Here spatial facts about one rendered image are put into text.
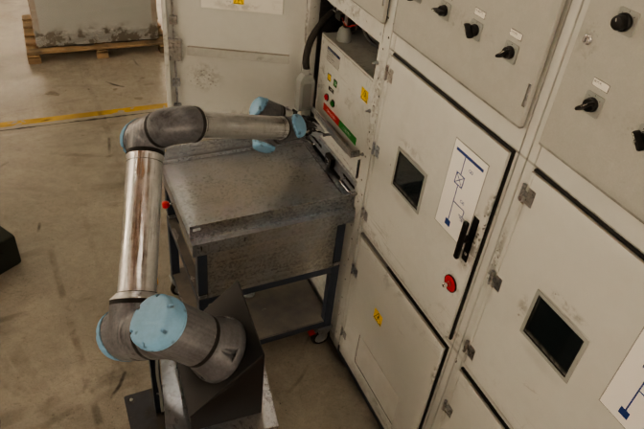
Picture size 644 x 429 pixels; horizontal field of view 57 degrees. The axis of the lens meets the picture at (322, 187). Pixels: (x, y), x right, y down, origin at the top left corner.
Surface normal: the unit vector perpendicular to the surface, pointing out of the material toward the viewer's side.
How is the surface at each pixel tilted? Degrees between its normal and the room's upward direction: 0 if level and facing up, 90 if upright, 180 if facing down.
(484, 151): 90
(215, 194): 0
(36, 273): 0
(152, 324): 40
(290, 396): 0
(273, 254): 90
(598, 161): 90
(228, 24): 90
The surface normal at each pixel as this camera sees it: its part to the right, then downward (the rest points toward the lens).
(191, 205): 0.10, -0.80
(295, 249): 0.41, 0.57
